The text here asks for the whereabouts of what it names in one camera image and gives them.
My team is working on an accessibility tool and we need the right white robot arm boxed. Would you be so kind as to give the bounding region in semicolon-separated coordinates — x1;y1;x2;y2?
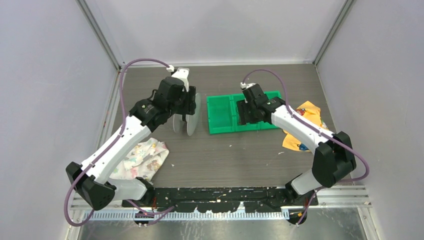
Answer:
236;83;357;205

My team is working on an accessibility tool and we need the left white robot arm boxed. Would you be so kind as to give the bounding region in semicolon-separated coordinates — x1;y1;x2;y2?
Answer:
65;69;196;211

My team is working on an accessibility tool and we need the green middle bin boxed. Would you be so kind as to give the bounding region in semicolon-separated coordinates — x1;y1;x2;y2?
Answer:
232;93;261;132

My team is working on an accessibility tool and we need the yellow patterned cloth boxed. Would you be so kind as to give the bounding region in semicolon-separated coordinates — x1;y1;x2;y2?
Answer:
282;101;329;152

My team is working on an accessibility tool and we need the white patterned cloth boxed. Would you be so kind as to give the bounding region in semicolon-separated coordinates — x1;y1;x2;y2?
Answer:
110;137;170;182

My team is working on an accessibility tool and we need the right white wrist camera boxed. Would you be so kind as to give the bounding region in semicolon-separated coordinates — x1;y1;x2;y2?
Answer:
240;82;256;91

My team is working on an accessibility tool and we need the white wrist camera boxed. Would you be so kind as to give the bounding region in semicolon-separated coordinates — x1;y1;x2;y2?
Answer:
240;82;256;91
166;65;190;92

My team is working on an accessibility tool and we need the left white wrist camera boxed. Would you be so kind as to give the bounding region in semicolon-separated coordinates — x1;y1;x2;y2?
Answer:
166;65;190;92

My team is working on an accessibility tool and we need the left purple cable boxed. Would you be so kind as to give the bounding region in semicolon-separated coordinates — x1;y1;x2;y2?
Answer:
63;58;176;228

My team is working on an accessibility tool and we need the purple cable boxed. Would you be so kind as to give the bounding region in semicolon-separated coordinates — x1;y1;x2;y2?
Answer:
241;68;371;227
63;58;176;228

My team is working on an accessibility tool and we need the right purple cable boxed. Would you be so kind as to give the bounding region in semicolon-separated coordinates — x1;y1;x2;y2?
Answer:
241;68;371;227

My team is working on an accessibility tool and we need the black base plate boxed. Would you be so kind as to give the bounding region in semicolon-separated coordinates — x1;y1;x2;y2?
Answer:
132;186;314;213

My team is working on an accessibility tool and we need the white slotted cable duct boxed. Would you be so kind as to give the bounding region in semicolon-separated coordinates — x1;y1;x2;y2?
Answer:
90;209;290;221

